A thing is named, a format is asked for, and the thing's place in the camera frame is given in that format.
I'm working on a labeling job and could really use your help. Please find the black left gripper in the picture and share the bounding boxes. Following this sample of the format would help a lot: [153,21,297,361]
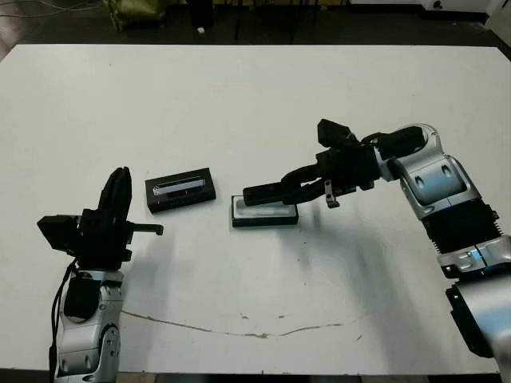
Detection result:
[75,166,165,270]

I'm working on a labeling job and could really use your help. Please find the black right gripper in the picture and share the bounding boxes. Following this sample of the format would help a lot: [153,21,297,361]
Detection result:
[279,143,380,208]

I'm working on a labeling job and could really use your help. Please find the black slim camera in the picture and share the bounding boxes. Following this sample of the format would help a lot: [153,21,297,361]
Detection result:
[242,181,299,207]

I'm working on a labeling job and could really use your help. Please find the black printed box lid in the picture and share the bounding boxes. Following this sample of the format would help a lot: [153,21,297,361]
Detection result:
[144,167,218,215]

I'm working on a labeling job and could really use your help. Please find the black box white insert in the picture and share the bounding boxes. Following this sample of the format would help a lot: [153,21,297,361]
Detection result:
[230,194,300,229]

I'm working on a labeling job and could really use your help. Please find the olive green bag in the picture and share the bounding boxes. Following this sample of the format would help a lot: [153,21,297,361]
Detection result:
[102,0,165,34]

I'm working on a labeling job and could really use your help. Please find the white cabinet with black knob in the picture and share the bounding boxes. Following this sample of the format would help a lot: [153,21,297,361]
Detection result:
[418,0,491,16]

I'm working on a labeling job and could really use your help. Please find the white board panel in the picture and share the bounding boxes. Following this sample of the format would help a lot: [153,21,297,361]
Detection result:
[485,0,511,61]

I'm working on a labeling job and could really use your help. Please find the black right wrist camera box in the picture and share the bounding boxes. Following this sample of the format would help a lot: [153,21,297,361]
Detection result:
[317,118,359,149]

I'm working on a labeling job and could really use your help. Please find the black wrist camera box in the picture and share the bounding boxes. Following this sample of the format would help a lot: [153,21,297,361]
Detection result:
[37,215,83,255]
[317,118,359,149]

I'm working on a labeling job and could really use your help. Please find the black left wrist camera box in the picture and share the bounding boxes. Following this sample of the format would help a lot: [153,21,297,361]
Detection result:
[37,215,83,255]

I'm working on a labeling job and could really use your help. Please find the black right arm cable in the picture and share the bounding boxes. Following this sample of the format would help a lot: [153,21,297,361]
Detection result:
[358,131,384,147]

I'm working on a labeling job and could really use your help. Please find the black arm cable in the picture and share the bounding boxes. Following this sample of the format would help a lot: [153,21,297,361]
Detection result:
[48,261,79,380]
[358,131,384,147]

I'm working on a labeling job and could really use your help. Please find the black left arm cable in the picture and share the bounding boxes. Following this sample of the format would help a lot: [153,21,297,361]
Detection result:
[48,261,79,380]

